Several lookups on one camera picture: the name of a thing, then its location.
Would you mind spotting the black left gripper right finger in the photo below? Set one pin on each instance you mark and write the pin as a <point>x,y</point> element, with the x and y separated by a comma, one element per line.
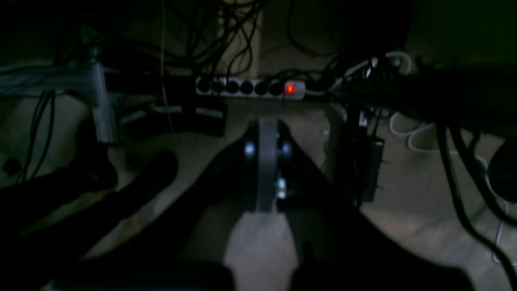
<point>367,259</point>

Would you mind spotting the grey power strip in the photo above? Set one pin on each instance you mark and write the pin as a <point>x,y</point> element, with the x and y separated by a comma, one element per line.
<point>268,88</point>

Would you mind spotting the left aluminium frame bracket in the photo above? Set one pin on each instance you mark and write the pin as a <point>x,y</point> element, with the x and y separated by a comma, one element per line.
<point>88,81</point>

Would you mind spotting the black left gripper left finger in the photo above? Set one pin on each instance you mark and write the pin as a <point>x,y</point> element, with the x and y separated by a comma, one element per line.
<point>151,260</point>

